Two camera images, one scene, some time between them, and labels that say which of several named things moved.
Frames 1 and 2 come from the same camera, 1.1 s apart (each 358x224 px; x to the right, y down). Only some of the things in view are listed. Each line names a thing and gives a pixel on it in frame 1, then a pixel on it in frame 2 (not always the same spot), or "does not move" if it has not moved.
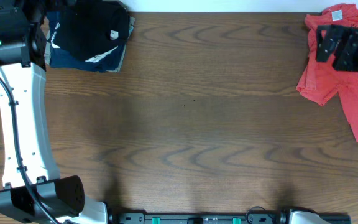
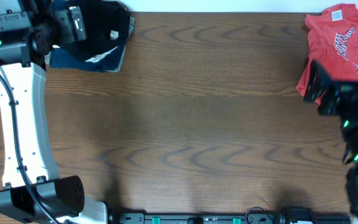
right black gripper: [324, 43] -> [331, 97]
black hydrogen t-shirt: [84, 28] does not move
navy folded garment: [61, 58] does not move
